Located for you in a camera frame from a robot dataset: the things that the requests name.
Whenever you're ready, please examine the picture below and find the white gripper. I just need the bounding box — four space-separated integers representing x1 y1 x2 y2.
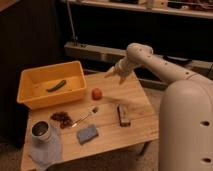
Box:
104 57 136 84

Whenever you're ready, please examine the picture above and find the red apple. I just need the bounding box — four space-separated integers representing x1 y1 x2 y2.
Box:
92 88 102 100

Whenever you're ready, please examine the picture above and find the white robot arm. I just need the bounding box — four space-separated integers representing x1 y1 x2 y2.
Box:
107 43 213 171

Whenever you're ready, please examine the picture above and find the yellow plastic tray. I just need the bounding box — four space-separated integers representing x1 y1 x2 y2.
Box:
17 61 87 110

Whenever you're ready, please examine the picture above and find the wooden table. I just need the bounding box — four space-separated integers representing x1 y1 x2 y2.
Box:
27 73 158 162

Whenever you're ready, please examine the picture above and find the brown chocolate bar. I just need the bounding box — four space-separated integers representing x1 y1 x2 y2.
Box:
117 105 131 127

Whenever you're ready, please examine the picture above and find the green pickle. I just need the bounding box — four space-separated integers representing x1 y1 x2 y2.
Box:
46 80 67 92

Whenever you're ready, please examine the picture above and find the blue sponge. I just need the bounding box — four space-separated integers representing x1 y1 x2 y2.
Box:
77 124 99 144

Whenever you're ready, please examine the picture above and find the pile of raisins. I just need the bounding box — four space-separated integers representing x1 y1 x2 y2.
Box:
51 112 73 129

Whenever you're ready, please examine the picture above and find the metal cup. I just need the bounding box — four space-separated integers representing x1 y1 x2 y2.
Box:
31 121 51 142

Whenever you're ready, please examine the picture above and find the light blue cloth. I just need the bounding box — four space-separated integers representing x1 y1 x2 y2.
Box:
28 126 62 171

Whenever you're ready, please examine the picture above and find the grey metal shelf rail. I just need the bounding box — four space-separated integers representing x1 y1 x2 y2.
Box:
64 42 213 89

